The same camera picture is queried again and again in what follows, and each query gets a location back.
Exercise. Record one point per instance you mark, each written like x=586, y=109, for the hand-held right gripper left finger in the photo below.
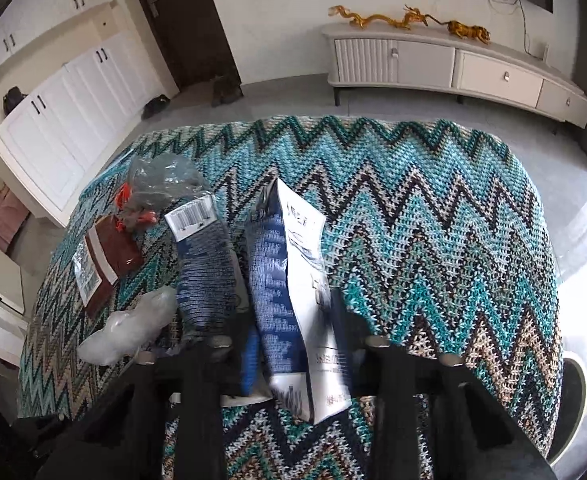
x=251, y=367

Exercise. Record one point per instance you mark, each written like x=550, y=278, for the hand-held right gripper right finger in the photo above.
x=346, y=330

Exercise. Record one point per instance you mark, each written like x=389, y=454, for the blue and white snack bag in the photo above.
x=293, y=310

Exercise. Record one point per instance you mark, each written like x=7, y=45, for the blue patterned pack with barcode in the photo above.
x=203, y=280

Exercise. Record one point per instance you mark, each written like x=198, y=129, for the clear plastic wrap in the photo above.
x=123, y=332

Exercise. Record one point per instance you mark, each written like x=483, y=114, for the brown packet with barcode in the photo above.
x=113, y=255

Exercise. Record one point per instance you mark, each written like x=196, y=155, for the clear plastic bag with orange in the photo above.
x=163, y=180

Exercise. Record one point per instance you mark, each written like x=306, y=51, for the round white trash bin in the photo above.
x=573, y=400

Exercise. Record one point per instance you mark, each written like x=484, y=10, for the zigzag knitted blanket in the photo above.
x=423, y=210

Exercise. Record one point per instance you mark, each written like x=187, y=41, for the pair of brown boots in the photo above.
x=226, y=91

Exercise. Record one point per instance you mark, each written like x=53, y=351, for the white tv stand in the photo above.
x=423, y=65

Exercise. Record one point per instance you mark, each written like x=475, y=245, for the pair of dark shoes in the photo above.
x=154, y=106

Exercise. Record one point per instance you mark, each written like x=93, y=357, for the pink clothing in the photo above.
x=5, y=217

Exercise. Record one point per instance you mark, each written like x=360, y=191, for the white built-in cabinet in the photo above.
x=73, y=125

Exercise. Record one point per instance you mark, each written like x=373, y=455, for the long golden dragon figurine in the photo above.
x=368, y=19

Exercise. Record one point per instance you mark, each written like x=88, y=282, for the small golden dragon figurine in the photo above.
x=418, y=16

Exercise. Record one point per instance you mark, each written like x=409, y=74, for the golden tiger figurine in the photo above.
x=468, y=30

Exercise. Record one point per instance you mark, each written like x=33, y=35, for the dark brown door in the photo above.
x=183, y=20

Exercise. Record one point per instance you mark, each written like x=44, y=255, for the black bag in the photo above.
x=14, y=101

